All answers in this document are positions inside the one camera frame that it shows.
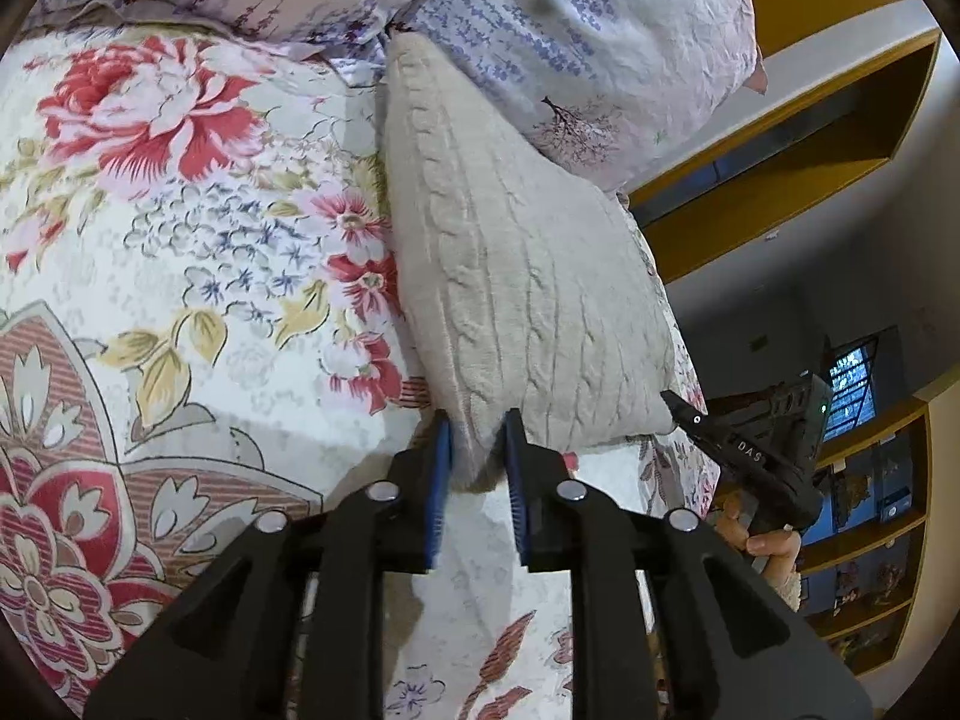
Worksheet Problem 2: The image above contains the floral bed sheet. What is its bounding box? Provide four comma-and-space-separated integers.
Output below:
0, 21, 727, 720

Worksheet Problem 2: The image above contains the brown figurine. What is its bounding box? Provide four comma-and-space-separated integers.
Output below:
834, 469, 875, 520

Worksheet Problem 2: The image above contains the yellow wooden shelf unit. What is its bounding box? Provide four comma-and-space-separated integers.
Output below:
626, 0, 947, 680

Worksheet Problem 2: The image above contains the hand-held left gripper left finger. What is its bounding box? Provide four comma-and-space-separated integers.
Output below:
82, 411, 455, 720

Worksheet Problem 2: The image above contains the barred window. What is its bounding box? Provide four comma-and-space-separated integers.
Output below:
823, 326, 901, 442

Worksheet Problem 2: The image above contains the blue lavender print pillow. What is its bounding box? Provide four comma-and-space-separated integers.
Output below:
384, 0, 772, 197

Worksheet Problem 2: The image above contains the beige cable-knit sweater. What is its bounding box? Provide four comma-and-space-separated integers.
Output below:
381, 31, 677, 494

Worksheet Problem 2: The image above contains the person's right hand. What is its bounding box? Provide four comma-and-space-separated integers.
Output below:
715, 493, 803, 580

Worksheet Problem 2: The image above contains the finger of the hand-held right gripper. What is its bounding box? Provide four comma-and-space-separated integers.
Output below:
660, 388, 722, 452

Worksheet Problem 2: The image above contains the blue box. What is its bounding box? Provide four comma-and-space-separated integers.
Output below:
874, 435, 920, 524

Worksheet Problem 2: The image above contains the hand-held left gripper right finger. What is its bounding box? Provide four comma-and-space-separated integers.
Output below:
501, 409, 877, 720

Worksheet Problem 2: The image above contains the person's right forearm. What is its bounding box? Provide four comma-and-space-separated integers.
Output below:
771, 568, 805, 610

